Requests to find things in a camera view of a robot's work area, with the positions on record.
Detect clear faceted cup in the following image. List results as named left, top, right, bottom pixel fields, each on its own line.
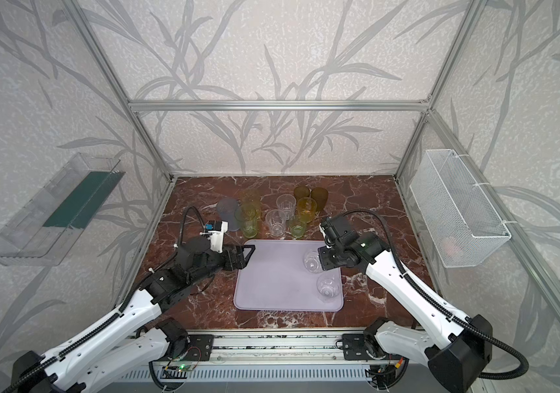
left=303, top=250, right=323, bottom=273
left=265, top=210, right=287, bottom=238
left=276, top=194, right=296, bottom=220
left=316, top=272, right=342, bottom=302

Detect yellow transparent plastic cup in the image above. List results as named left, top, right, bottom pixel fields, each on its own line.
left=296, top=196, right=317, bottom=223

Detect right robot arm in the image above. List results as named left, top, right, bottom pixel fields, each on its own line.
left=318, top=233, right=492, bottom=392

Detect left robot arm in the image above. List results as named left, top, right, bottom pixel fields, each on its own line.
left=6, top=236, right=255, bottom=392

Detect lilac plastic tray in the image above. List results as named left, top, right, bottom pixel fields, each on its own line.
left=233, top=239, right=344, bottom=312

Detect tall green plastic cup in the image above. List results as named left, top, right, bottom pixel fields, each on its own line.
left=234, top=203, right=260, bottom=239

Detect blue frosted plastic cup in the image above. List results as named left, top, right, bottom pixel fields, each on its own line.
left=216, top=197, right=240, bottom=232

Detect small green plastic cup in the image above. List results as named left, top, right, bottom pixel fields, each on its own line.
left=288, top=215, right=307, bottom=239

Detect tall yellow plastic cup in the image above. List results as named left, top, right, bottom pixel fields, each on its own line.
left=239, top=188, right=261, bottom=209

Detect amber dimpled cup right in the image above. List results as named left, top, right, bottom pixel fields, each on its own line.
left=310, top=187, right=329, bottom=212

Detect amber dimpled cup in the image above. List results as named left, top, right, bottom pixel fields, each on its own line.
left=310, top=187, right=329, bottom=212
left=293, top=186, right=311, bottom=201

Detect amber dimpled cup left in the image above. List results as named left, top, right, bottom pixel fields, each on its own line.
left=293, top=186, right=311, bottom=201

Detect small circuit board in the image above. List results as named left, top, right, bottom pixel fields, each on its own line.
left=163, top=364, right=197, bottom=373

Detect green pad in bin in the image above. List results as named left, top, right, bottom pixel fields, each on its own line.
left=44, top=171, right=125, bottom=229

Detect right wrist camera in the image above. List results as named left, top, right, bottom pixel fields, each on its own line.
left=319, top=215, right=357, bottom=247

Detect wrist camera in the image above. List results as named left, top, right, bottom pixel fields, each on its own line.
left=201, top=220, right=229, bottom=254
left=319, top=215, right=357, bottom=247

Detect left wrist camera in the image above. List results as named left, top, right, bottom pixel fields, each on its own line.
left=201, top=220, right=229, bottom=254

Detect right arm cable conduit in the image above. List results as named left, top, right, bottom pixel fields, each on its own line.
left=343, top=210, right=531, bottom=381

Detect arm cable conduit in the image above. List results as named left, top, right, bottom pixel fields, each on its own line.
left=343, top=210, right=531, bottom=381
left=0, top=205, right=207, bottom=393

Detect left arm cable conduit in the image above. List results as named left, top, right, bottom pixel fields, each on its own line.
left=0, top=205, right=207, bottom=393

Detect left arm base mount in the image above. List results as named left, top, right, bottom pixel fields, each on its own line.
left=165, top=334, right=215, bottom=362

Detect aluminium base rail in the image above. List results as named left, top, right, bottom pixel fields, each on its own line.
left=127, top=330, right=477, bottom=367

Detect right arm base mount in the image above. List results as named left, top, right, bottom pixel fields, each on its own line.
left=342, top=333, right=386, bottom=361

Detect white wire mesh basket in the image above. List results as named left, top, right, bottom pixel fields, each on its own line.
left=410, top=149, right=512, bottom=269

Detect clear plastic wall bin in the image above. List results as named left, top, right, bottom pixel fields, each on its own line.
left=0, top=153, right=125, bottom=267

